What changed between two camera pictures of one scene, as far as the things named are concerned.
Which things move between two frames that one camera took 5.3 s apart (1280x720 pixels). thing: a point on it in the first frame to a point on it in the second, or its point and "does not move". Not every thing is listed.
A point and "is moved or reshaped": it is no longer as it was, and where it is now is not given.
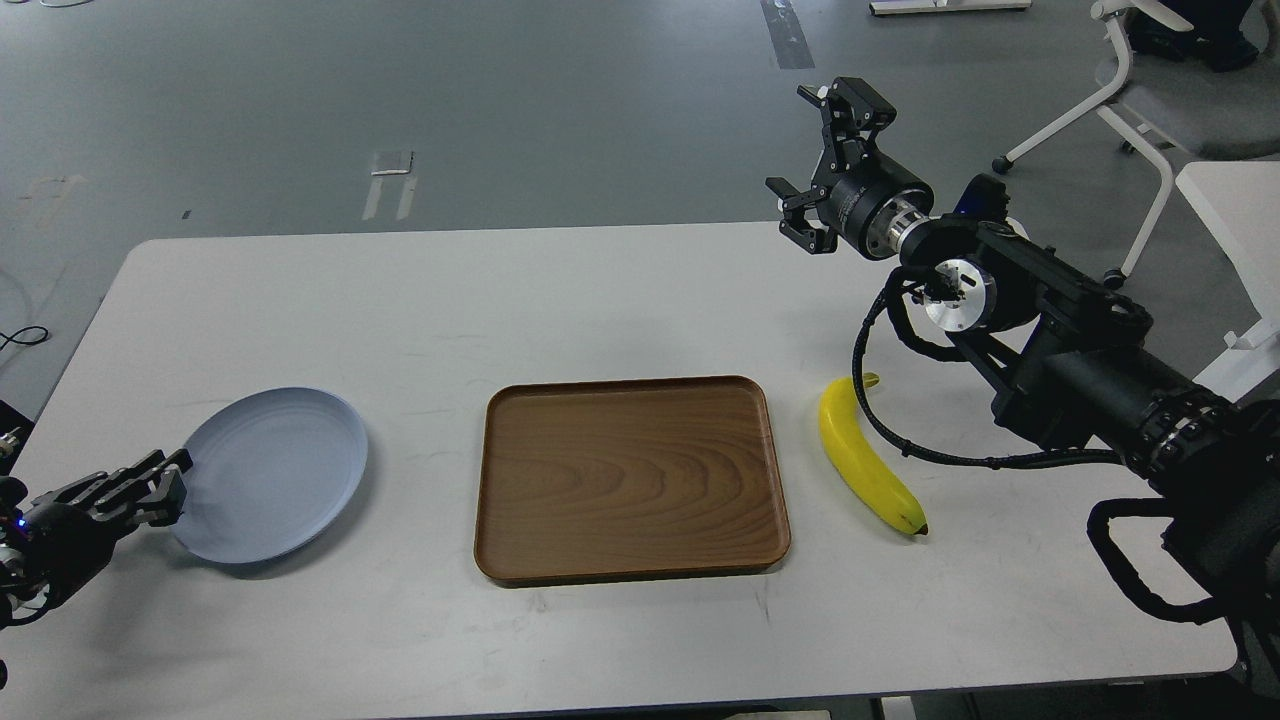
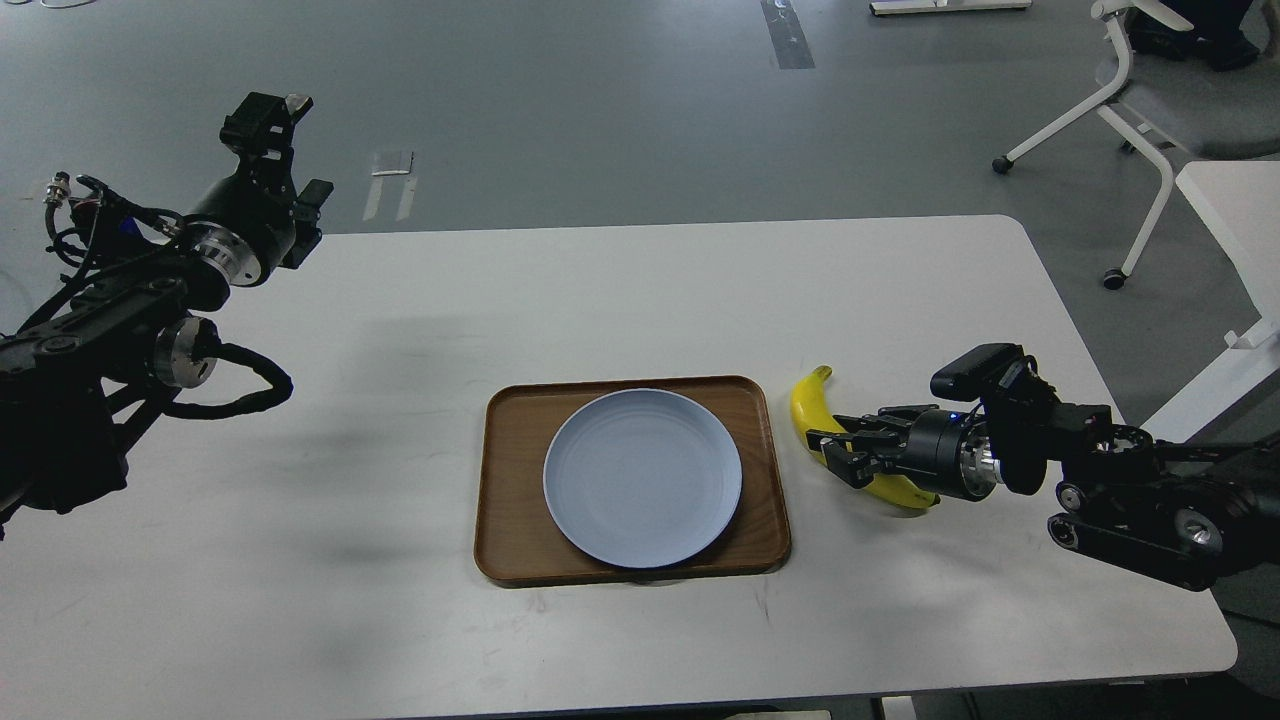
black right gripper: [871, 206] to [951, 454]
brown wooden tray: [599, 479] does not move
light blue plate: [268, 473] to [643, 478]
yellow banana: [873, 468] is moved or reshaped
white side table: [1240, 200] does not move
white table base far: [889, 7] does not move
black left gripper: [73, 539] to [242, 227]
